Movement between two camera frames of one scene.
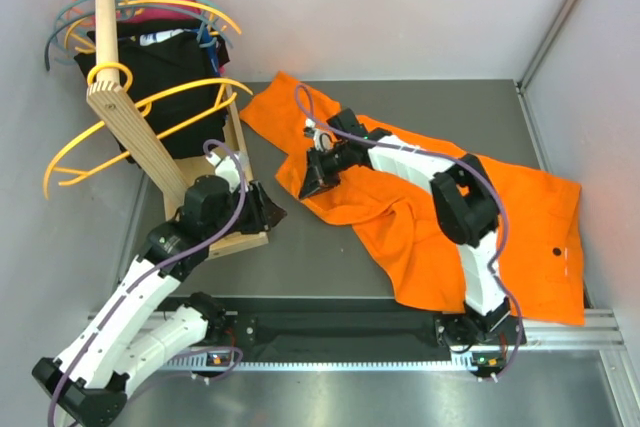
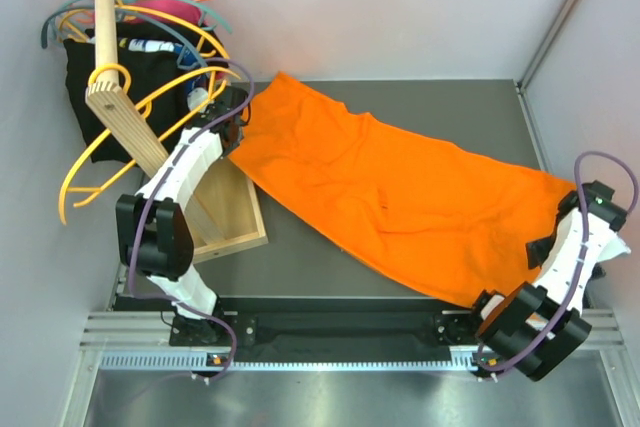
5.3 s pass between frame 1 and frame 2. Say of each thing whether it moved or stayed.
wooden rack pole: stayed
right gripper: moved
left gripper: moved
